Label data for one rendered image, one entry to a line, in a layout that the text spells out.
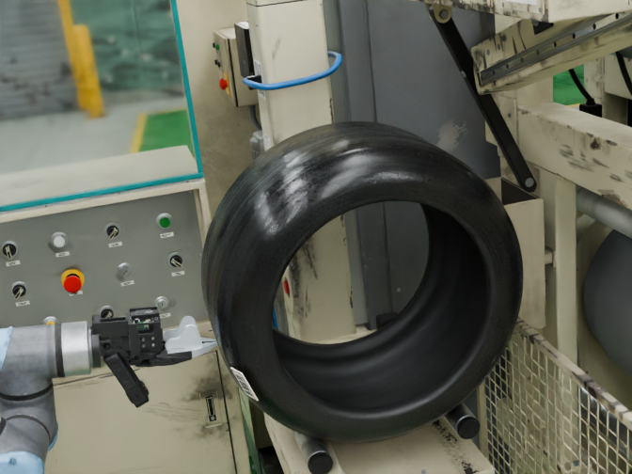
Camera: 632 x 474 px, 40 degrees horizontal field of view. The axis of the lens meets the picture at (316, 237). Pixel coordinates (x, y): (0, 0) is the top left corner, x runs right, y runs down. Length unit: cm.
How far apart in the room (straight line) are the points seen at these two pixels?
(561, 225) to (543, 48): 56
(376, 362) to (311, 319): 17
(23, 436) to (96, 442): 78
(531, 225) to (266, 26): 69
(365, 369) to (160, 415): 62
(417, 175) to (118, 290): 94
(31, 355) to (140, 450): 81
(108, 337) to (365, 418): 46
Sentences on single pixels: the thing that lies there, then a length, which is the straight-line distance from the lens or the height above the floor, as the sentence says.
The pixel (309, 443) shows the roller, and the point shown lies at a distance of 160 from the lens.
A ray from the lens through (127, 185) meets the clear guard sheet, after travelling 202.
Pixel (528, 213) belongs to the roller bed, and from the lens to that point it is 188.
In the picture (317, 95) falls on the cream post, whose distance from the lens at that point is 173.
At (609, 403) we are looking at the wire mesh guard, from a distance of 154.
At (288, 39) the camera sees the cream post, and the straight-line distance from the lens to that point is 170.
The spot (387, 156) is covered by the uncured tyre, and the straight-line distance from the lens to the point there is 142.
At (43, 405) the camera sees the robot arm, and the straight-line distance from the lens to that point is 155.
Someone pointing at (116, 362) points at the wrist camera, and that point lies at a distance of 153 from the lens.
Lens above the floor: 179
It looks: 20 degrees down
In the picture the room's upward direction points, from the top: 7 degrees counter-clockwise
